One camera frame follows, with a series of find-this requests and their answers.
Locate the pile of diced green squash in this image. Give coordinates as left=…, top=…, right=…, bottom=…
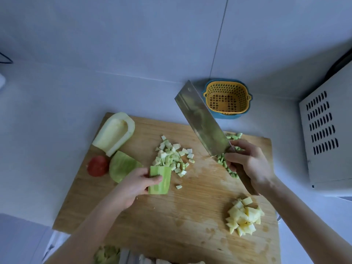
left=152, top=135, right=195, bottom=178

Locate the white microwave oven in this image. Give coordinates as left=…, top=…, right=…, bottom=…
left=299, top=53, right=352, bottom=198

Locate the blue basin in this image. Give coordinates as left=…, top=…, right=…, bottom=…
left=203, top=79, right=252, bottom=120

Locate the person's left hand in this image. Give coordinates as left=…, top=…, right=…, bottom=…
left=111, top=167, right=163, bottom=210

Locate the pile of yellow diced potato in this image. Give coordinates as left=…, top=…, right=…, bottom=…
left=225, top=197, right=265, bottom=237

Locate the person's left forearm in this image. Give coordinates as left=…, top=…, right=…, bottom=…
left=45, top=192, right=123, bottom=264

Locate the green squash peel piece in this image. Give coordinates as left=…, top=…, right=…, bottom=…
left=109, top=151, right=143, bottom=184

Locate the person's right hand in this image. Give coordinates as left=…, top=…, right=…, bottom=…
left=224, top=139, right=276, bottom=193

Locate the wooden cutting board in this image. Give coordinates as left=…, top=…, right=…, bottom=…
left=52, top=112, right=281, bottom=264

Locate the person's right forearm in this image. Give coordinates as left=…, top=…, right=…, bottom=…
left=261, top=177, right=352, bottom=264

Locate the vegetable scraps pile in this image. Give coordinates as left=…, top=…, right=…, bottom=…
left=93, top=246, right=121, bottom=264

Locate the yellow strainer basket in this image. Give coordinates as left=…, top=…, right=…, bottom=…
left=203, top=81, right=252, bottom=115

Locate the hollowed pale squash half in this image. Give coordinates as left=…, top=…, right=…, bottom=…
left=92, top=112, right=135, bottom=157

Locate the heap of green squash cubes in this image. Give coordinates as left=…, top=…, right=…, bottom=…
left=216, top=132, right=245, bottom=179

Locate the red tomato slice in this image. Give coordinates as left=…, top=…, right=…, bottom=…
left=87, top=155, right=110, bottom=177

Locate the steel cleaver knife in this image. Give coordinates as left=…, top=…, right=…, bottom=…
left=175, top=80, right=259, bottom=196

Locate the green squash strip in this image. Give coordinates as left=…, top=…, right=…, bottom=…
left=148, top=166, right=172, bottom=195

